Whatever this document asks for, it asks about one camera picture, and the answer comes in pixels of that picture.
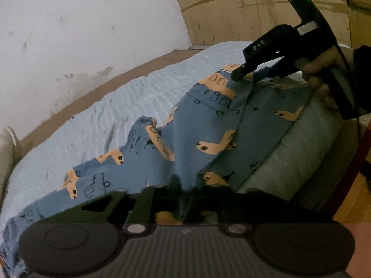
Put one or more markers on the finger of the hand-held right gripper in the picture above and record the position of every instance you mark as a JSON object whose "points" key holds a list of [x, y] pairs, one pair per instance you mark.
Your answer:
{"points": [[279, 68], [260, 50]]}

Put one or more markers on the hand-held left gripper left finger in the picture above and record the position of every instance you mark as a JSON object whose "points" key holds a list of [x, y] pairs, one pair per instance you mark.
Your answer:
{"points": [[169, 198]]}

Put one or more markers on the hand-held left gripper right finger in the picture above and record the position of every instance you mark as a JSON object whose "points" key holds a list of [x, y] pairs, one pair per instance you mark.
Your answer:
{"points": [[204, 199]]}

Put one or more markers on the blue printed pants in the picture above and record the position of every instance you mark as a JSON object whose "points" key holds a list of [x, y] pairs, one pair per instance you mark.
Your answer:
{"points": [[203, 127]]}

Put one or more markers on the person's right hand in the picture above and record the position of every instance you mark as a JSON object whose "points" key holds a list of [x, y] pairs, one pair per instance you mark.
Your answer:
{"points": [[318, 63]]}

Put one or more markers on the wooden wardrobe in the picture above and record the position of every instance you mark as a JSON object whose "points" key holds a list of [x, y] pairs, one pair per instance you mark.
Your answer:
{"points": [[232, 5]]}

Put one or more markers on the grey mattress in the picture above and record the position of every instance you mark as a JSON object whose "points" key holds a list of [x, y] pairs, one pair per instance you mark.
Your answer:
{"points": [[304, 156]]}

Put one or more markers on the light blue deer-print blanket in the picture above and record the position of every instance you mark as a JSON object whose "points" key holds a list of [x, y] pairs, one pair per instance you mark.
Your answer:
{"points": [[116, 121]]}

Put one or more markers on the red bed base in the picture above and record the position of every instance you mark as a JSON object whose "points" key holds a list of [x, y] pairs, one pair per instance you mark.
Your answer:
{"points": [[353, 169]]}

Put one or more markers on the beige rolled quilt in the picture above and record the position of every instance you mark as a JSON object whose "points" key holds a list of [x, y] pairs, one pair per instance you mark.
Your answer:
{"points": [[7, 153]]}

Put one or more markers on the brown bed frame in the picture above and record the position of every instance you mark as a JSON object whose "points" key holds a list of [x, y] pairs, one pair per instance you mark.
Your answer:
{"points": [[116, 84]]}

